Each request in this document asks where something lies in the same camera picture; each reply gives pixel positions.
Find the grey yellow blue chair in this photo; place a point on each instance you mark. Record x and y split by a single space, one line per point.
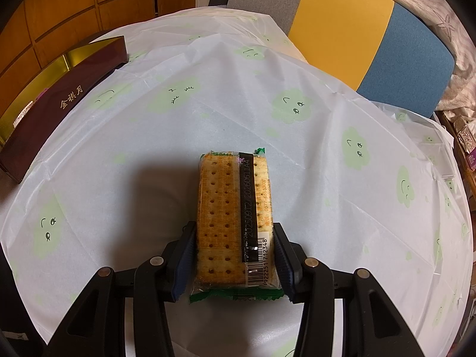
342 33

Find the green-wrapped soda cracker packet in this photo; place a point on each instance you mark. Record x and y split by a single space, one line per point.
219 212

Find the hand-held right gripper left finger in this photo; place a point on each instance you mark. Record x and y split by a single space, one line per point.
186 260

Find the purple box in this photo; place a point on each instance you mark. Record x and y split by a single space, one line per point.
472 161

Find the silver tissue box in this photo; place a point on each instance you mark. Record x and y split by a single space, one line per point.
463 132

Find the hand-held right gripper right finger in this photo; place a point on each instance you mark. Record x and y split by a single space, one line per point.
284 264

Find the wooden wardrobe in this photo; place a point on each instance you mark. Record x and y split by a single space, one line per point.
74 3

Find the maroon and gold gift box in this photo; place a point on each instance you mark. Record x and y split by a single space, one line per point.
55 108

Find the wooden side table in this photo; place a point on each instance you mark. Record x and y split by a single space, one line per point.
465 178

